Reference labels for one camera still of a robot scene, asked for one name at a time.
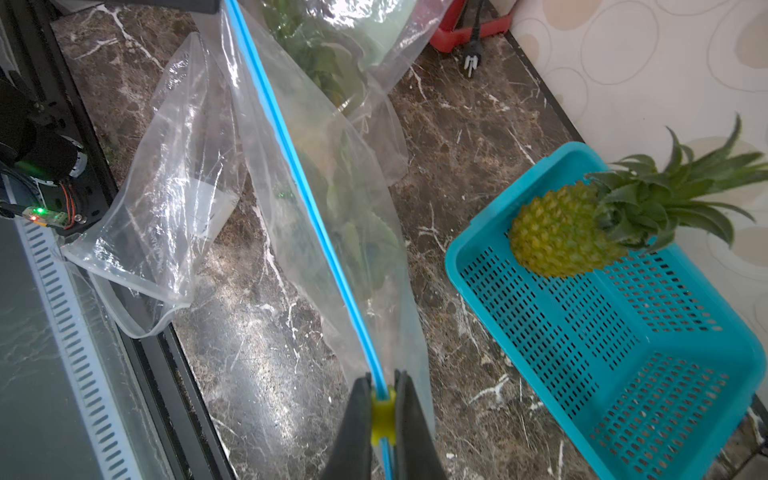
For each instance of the yellow pineapple green crown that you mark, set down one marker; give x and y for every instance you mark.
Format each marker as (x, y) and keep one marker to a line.
(635, 207)

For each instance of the clear zip bag green seal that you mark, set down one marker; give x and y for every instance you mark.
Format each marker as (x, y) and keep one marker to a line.
(356, 52)

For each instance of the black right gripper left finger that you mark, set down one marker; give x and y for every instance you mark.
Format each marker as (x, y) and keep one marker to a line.
(351, 454)

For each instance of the clear zip bag blue slider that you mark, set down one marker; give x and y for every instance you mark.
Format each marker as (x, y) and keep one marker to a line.
(322, 144)

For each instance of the teal plastic basket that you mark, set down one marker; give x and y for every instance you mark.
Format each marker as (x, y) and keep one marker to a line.
(644, 364)

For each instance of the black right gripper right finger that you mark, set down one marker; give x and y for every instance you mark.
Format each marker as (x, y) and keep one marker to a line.
(415, 455)

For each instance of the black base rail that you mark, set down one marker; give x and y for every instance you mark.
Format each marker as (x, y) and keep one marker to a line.
(79, 398)

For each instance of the pineapple in green bag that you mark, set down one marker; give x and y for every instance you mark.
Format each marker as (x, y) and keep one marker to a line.
(318, 50)

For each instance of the red polka dot toaster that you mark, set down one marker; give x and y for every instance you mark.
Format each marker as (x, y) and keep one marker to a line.
(467, 21)

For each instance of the clear zip bag white seal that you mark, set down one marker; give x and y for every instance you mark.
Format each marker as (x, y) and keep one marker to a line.
(185, 181)

